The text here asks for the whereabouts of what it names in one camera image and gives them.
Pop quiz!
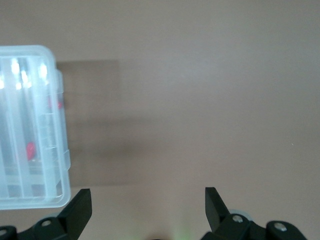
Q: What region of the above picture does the red block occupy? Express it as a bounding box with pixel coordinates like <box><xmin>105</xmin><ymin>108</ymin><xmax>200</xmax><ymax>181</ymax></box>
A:
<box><xmin>26</xmin><ymin>141</ymin><xmax>36</xmax><ymax>161</ymax></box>

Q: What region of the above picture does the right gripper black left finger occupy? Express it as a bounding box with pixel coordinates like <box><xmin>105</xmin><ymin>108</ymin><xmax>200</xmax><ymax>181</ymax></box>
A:
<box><xmin>0</xmin><ymin>188</ymin><xmax>93</xmax><ymax>240</ymax></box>

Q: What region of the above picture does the clear plastic storage box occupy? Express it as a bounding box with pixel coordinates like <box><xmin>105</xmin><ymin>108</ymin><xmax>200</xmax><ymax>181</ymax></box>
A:
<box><xmin>0</xmin><ymin>44</ymin><xmax>72</xmax><ymax>210</ymax></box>

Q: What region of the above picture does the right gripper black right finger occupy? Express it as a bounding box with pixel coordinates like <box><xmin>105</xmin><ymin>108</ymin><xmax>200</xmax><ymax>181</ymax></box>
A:
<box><xmin>201</xmin><ymin>187</ymin><xmax>309</xmax><ymax>240</ymax></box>

